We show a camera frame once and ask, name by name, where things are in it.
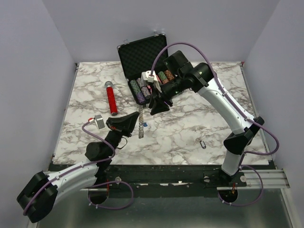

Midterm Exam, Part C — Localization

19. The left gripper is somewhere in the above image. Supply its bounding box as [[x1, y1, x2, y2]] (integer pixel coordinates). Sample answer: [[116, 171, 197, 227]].
[[104, 112, 140, 157]]

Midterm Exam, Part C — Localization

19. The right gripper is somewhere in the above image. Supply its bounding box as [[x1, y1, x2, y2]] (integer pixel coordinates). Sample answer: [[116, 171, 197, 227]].
[[148, 75, 185, 116]]

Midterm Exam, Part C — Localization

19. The metal disc with keyrings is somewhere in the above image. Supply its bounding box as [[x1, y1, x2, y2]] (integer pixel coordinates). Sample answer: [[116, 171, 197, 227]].
[[138, 105, 144, 139]]

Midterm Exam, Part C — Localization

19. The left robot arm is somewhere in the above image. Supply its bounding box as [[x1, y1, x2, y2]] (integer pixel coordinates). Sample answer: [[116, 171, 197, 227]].
[[17, 112, 140, 223]]

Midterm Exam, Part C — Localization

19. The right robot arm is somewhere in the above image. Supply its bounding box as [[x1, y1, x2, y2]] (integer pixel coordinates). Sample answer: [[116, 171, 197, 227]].
[[142, 51, 265, 186]]

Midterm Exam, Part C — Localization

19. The red microphone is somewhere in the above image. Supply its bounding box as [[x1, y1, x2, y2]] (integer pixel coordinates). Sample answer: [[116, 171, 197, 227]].
[[104, 81, 118, 116]]

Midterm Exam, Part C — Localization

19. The key with black tag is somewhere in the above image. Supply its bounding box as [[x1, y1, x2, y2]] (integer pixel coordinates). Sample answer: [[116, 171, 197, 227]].
[[195, 137, 207, 150]]

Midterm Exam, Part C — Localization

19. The black poker chip case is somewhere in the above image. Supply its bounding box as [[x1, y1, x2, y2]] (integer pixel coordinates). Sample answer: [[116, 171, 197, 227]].
[[117, 34, 167, 107]]

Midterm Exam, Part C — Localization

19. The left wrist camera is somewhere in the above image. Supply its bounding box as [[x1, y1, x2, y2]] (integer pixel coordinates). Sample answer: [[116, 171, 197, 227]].
[[88, 114, 105, 130]]

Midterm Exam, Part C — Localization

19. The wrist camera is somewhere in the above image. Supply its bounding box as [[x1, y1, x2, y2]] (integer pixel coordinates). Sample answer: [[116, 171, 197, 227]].
[[88, 114, 105, 130], [141, 71, 162, 92]]

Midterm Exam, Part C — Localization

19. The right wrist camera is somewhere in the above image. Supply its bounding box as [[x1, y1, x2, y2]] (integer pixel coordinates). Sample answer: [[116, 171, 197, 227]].
[[141, 71, 162, 92]]

